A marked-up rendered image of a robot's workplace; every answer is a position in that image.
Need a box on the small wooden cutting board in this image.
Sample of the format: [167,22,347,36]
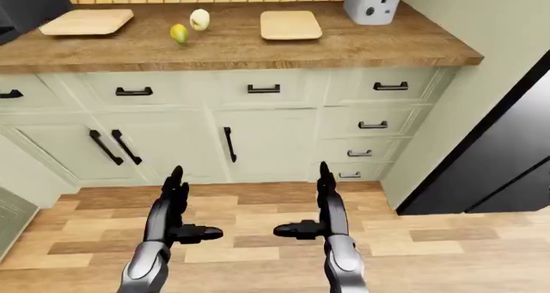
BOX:
[260,9,323,41]

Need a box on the yellow green mango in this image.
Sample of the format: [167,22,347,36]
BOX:
[169,23,189,46]

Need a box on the large wooden cutting board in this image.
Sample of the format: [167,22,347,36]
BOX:
[39,9,135,37]

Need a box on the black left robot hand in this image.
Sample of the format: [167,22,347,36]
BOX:
[144,164,224,245]

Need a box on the pale green kitchen cabinet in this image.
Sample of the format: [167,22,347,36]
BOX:
[0,65,463,211]

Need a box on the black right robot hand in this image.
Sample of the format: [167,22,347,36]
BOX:
[272,161,350,241]

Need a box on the grey ribbed panel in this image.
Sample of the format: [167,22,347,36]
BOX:
[0,186,40,259]

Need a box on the black cabinet door handle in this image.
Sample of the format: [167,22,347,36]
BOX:
[89,129,125,167]
[223,126,238,164]
[111,129,143,166]

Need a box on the black appliance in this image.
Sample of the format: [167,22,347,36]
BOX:
[0,0,74,46]

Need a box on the black refrigerator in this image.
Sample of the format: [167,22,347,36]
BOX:
[395,49,550,216]

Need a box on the grey kitchen appliance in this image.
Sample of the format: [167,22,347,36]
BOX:
[342,0,407,26]

